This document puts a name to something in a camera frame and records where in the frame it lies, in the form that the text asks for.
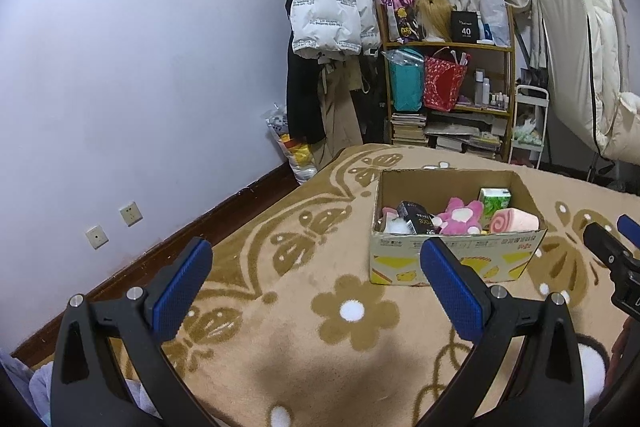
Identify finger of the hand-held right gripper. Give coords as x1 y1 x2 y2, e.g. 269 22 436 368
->
582 222 634 269
616 214 640 251

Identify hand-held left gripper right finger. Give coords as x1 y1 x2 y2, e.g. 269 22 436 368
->
419 237 586 427

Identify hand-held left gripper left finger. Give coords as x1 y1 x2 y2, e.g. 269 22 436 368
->
50 237 214 427

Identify printed cardboard box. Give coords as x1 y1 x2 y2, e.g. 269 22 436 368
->
369 168 549 288

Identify pink flower plush toy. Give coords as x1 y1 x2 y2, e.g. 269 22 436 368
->
432 197 487 237

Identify black packet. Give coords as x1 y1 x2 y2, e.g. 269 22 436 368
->
397 200 437 236

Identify pale pink roll plush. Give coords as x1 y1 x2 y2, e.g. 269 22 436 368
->
489 207 542 234

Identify green tissue pack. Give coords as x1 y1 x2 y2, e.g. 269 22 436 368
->
477 187 513 229

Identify person's right hand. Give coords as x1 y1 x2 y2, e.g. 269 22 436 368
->
605 321 632 389

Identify beige printed blanket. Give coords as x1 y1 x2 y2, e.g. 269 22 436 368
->
20 142 640 427

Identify white cart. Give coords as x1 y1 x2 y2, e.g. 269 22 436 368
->
509 84 551 171

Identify pile of magazines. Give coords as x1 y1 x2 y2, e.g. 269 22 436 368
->
425 114 507 160

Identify stack of books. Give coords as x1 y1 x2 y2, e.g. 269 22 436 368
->
389 110 429 147

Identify white folded mattress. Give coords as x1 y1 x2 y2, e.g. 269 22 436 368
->
537 0 640 164

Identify grey cloth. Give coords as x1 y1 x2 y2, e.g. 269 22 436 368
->
0 349 151 427

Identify printed plastic bag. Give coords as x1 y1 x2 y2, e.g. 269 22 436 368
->
264 102 322 186

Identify wooden shelf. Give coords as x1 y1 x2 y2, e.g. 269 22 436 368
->
377 2 517 166

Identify group of small bottles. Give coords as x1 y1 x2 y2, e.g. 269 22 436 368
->
472 69 509 110

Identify dark garment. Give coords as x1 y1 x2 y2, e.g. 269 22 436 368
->
350 51 389 146

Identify beige trousers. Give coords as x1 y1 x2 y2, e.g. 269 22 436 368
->
317 56 367 171

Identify red patterned bag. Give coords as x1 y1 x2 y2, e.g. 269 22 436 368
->
422 48 469 113

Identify teal bag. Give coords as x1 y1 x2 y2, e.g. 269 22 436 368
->
382 48 426 114

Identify black coat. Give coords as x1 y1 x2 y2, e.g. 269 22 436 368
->
285 0 327 146

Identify white paper bag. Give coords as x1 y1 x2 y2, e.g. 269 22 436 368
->
479 0 512 48

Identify black box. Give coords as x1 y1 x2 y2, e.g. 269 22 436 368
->
449 10 482 43

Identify blonde wig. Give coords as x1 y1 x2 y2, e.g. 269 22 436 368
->
414 0 451 43

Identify purple printed bag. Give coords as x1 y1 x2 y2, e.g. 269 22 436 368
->
379 0 419 44

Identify large wall socket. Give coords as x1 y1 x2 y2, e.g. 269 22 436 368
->
118 201 144 228

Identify small wall socket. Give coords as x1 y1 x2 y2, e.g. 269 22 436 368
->
84 225 109 251

